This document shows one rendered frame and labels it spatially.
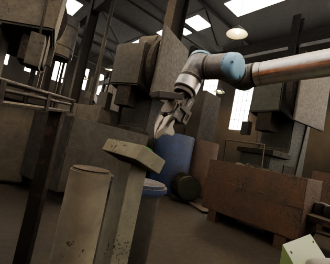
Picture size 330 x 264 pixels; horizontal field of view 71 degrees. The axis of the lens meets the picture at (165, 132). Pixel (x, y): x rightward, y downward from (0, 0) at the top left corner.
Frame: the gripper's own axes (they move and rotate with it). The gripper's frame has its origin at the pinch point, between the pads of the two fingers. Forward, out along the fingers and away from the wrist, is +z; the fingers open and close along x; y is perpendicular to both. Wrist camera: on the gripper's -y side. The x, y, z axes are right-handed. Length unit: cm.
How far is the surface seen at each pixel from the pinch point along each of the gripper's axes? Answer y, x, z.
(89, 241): -4.7, -2.5, 37.2
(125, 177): 0.1, 3.7, 17.2
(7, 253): 1, 63, 70
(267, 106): 331, 171, -252
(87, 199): -11.6, -2.2, 27.5
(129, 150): -5.5, 1.1, 9.5
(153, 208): 39, 28, 23
